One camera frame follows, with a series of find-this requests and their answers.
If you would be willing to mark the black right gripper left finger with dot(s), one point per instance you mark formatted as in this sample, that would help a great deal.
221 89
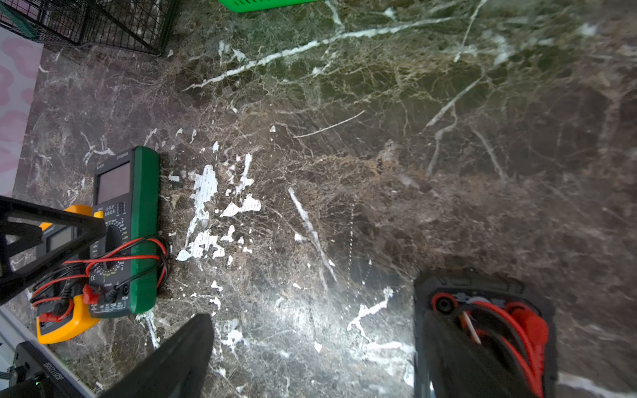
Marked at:
177 369

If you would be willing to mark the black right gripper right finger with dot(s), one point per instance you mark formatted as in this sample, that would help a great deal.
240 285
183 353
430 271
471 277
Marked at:
452 366

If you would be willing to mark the black multimeter red leads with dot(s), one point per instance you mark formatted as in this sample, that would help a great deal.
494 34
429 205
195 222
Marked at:
507 318

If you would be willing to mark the dark green multimeter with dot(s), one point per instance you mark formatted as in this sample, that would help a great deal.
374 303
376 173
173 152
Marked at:
130 262

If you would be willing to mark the yellow multimeter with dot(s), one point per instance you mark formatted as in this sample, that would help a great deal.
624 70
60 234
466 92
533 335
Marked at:
61 313

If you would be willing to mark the green plastic basket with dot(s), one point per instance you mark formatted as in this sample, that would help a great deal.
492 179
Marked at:
248 6

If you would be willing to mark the black wire mesh rack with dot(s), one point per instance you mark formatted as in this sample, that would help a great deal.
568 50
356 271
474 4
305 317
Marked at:
140 26

